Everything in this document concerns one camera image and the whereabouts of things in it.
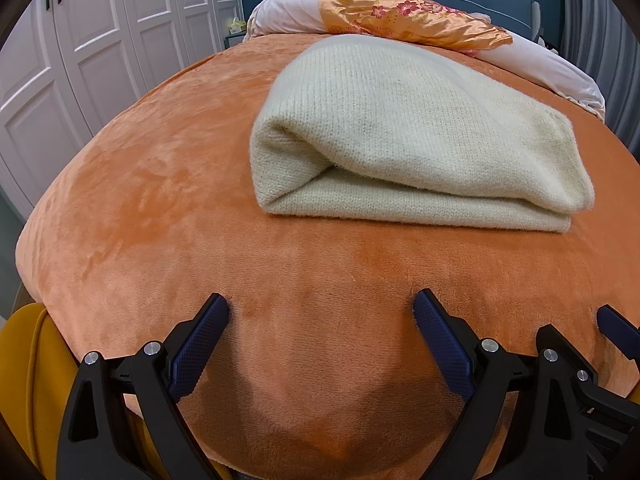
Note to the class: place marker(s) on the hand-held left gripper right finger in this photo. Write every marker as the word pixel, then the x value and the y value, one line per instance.
pixel 442 335

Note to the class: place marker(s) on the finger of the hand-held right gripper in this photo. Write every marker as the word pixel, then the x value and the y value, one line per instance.
pixel 607 400
pixel 617 325

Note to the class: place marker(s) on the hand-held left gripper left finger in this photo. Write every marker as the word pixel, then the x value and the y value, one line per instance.
pixel 197 355

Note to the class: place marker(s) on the white knit cardigan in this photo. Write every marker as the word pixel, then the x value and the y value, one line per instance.
pixel 400 125

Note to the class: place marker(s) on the orange fleece blanket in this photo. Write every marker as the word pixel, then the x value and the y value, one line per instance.
pixel 175 200

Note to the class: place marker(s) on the yellow cloth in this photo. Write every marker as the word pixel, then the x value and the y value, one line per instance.
pixel 35 360

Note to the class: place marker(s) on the grey curtain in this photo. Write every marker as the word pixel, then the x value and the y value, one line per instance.
pixel 600 25

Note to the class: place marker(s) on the white wardrobe doors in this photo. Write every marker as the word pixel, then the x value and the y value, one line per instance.
pixel 100 60

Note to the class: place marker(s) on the orange floral satin pillow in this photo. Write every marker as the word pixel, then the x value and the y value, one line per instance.
pixel 400 15

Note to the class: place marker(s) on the tissue box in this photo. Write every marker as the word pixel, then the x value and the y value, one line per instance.
pixel 236 25

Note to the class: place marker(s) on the white pink pillow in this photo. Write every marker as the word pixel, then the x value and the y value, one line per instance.
pixel 285 10

